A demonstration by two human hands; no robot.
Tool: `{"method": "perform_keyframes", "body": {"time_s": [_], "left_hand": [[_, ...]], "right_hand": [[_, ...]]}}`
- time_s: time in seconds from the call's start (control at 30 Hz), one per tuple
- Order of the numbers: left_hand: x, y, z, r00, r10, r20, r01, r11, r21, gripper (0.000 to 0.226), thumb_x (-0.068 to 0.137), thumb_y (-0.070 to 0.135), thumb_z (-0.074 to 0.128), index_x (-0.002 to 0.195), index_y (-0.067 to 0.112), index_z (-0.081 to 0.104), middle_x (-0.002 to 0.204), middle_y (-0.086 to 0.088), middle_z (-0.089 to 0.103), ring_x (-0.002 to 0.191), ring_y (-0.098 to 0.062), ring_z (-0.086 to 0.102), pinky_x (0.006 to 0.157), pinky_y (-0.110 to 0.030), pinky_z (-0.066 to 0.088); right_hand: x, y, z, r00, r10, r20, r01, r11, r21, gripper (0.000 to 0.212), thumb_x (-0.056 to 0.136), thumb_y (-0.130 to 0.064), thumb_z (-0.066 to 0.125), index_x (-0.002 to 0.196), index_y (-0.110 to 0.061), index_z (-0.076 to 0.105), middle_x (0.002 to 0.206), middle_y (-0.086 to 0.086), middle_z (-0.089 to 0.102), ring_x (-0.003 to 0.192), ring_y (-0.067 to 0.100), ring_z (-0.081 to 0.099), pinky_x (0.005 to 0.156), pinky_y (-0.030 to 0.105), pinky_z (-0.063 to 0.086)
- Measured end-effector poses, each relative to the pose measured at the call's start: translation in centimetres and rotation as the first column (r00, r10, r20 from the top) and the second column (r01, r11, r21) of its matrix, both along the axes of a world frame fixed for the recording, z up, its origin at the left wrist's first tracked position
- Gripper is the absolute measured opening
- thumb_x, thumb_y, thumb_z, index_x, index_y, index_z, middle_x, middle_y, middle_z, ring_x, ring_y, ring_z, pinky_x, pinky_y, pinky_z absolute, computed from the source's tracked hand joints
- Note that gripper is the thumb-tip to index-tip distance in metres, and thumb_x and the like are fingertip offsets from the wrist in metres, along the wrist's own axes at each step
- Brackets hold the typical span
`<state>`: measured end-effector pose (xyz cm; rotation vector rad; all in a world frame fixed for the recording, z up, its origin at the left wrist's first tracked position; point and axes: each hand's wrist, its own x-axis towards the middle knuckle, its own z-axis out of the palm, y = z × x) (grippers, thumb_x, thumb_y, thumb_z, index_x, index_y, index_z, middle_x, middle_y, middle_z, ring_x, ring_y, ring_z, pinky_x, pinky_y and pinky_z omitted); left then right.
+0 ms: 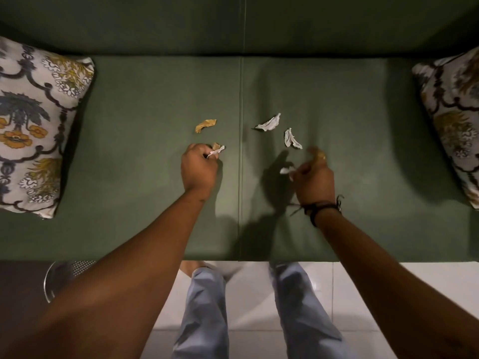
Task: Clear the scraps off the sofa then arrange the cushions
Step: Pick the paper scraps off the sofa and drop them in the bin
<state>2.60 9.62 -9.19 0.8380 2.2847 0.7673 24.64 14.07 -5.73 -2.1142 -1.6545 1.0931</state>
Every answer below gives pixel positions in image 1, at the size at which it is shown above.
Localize person's right forearm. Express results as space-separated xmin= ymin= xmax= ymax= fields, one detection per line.
xmin=312 ymin=207 xmax=479 ymax=359

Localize person's left hand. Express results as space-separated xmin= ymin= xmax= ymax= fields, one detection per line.
xmin=181 ymin=143 xmax=219 ymax=202

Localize black wrist band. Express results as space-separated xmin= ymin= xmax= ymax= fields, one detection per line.
xmin=290 ymin=194 xmax=345 ymax=228

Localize round metal mesh bin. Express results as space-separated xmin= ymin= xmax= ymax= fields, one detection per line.
xmin=44 ymin=260 xmax=96 ymax=303

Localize green sofa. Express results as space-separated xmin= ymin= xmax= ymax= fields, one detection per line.
xmin=0 ymin=0 xmax=479 ymax=263

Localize person's left forearm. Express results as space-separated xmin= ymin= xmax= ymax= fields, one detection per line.
xmin=0 ymin=187 xmax=208 ymax=359

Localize floral patterned cushion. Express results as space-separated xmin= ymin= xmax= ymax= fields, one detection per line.
xmin=412 ymin=46 xmax=479 ymax=210
xmin=0 ymin=36 xmax=95 ymax=219

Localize person's right hand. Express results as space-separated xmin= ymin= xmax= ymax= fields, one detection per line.
xmin=290 ymin=146 xmax=336 ymax=210

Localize person's light blue trousers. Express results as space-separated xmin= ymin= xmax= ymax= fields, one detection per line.
xmin=172 ymin=262 xmax=360 ymax=359

